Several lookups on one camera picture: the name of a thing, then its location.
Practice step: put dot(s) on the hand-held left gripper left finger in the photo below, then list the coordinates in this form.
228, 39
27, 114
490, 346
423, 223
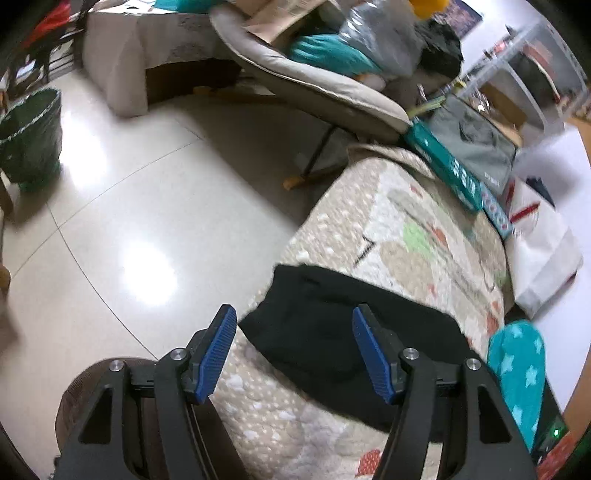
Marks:
214, 353

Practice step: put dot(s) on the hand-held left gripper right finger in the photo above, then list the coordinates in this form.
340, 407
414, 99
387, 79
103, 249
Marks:
371, 356

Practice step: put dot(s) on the black pants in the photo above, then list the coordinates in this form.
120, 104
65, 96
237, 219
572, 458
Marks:
318, 332

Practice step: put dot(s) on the teal star-patterned cloth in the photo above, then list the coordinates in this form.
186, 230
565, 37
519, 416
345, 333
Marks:
519, 369

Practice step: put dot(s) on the printed beige quilt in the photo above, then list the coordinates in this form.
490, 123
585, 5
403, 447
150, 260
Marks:
415, 258

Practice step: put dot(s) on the white tote bag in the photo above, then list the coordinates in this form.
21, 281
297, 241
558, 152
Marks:
545, 249

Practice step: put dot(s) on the patterned narrow box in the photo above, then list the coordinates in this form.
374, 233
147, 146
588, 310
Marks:
497, 210

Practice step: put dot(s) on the teal flat box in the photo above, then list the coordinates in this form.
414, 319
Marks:
443, 164

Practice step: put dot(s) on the grey zip bag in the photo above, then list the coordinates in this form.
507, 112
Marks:
475, 138

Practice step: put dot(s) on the grey cushioned lounge chair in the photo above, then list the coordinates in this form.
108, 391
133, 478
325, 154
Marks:
304, 85

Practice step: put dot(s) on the green waste bin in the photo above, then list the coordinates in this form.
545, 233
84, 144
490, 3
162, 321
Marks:
30, 138

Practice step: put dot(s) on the table with beige cloth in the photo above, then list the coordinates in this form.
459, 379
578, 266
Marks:
138, 50

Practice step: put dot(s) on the black bag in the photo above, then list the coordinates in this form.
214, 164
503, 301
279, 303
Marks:
441, 48

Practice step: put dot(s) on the clear plastic bag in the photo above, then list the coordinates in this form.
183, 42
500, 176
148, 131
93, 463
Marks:
383, 34

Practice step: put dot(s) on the metal storage shelf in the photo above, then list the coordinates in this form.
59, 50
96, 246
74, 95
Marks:
521, 64

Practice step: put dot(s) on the cardboard box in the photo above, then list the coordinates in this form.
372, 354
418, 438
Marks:
281, 16

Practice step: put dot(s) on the yellow toy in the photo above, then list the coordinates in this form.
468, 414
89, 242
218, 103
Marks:
429, 7

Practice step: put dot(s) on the red and black rack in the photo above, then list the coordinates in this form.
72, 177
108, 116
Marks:
44, 32

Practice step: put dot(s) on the wall poster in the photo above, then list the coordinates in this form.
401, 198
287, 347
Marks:
461, 16

